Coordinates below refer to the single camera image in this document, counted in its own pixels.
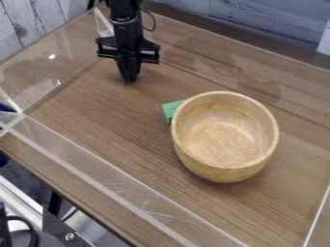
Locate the metal bracket with screw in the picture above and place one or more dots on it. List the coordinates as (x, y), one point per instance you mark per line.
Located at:
(58, 235)

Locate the brown wooden bowl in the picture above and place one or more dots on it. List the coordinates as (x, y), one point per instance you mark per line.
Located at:
(225, 136)

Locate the black metal table leg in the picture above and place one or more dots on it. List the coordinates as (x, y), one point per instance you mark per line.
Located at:
(55, 204)

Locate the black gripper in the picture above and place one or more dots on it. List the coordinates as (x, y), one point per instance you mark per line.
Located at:
(128, 46)

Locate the green rectangular block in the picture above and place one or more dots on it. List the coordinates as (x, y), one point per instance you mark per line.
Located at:
(169, 109)

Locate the blue object at edge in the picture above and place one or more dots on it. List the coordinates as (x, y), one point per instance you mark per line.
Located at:
(6, 108)

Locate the clear acrylic tray wall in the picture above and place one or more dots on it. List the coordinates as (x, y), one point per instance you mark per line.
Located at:
(91, 135)

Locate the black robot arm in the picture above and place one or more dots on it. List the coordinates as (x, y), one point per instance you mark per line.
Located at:
(125, 10)

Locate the clear acrylic corner bracket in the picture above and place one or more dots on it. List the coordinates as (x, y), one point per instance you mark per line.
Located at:
(104, 24)

